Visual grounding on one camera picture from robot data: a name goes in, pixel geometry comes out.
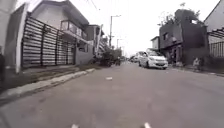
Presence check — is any utility pole with lamp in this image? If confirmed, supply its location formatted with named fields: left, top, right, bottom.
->
left=108, top=14, right=122, bottom=48

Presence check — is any pale concrete wall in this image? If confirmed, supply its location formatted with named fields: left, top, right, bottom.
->
left=0, top=0, right=30, bottom=82

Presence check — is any concrete kerb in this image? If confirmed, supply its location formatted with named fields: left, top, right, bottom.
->
left=0, top=67, right=96, bottom=104

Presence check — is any grey asphalt road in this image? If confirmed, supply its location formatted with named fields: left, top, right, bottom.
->
left=0, top=61, right=224, bottom=128

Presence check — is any dark vehicle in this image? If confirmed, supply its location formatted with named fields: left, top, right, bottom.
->
left=99, top=49, right=123, bottom=67

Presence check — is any pale building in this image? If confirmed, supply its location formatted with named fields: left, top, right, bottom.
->
left=150, top=35, right=161, bottom=52

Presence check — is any dark grey building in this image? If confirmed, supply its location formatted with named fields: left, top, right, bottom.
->
left=158, top=8, right=210, bottom=66

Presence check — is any house with grey roof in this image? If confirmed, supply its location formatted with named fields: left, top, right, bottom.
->
left=28, top=0, right=102, bottom=66

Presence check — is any pale house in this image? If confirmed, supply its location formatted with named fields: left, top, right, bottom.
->
left=203, top=0, right=224, bottom=60

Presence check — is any white car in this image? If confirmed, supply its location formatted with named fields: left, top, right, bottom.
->
left=138, top=50, right=169, bottom=70

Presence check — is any slatted metal fence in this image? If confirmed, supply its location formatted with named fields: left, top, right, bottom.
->
left=20, top=15, right=77, bottom=69

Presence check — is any grass strip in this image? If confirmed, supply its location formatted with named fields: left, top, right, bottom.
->
left=21, top=63, right=101, bottom=85

